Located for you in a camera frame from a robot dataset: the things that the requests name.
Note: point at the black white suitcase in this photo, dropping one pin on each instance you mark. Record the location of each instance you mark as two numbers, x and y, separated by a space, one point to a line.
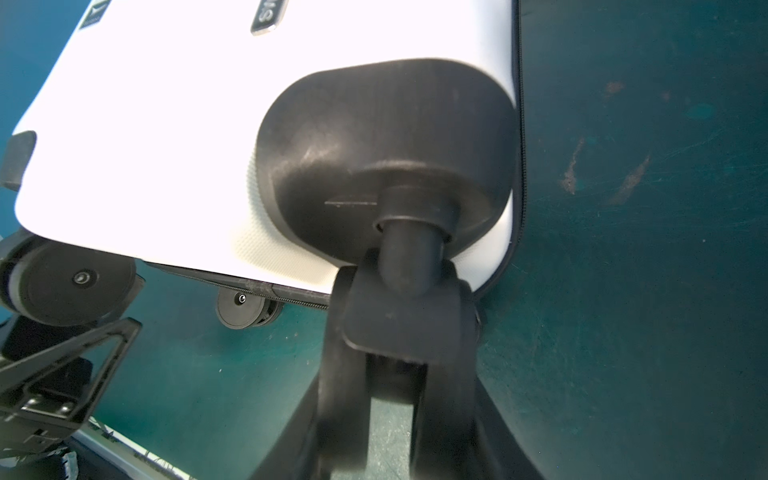
363 157

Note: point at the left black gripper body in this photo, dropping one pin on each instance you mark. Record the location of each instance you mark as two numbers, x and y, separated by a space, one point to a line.
42 382

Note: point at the aluminium front rail frame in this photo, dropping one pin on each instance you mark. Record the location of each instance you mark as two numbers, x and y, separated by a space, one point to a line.
119 457

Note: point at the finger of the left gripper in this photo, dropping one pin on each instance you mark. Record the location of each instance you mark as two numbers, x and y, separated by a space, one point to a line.
105 345

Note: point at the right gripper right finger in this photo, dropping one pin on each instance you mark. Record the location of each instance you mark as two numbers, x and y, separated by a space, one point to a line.
498 453

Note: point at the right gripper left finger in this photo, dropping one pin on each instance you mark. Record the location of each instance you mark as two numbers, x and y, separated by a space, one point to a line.
295 454

